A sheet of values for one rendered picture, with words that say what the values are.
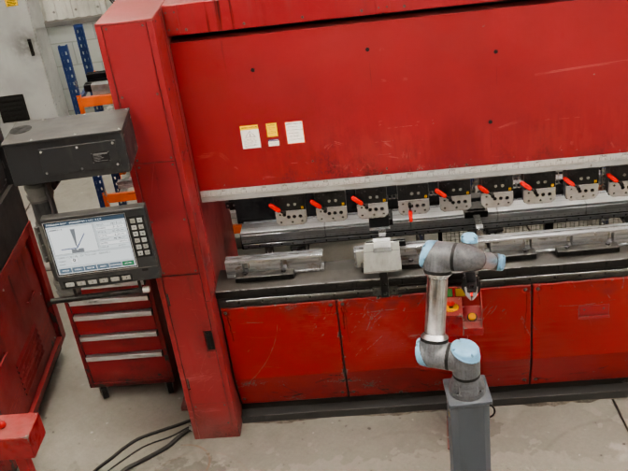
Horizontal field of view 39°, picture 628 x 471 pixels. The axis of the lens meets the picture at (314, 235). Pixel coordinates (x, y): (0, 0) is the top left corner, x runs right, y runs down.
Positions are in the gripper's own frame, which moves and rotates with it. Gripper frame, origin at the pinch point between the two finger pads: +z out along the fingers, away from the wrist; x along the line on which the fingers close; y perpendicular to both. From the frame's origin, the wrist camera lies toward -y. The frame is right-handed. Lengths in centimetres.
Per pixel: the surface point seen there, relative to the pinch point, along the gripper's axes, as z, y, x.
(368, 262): -15, 12, 48
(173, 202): -61, 3, 134
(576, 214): -3, 62, -56
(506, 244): -7.1, 33.2, -18.3
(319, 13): -133, 35, 60
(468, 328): 13.0, -6.2, 2.0
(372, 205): -37, 29, 45
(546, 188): -37, 36, -37
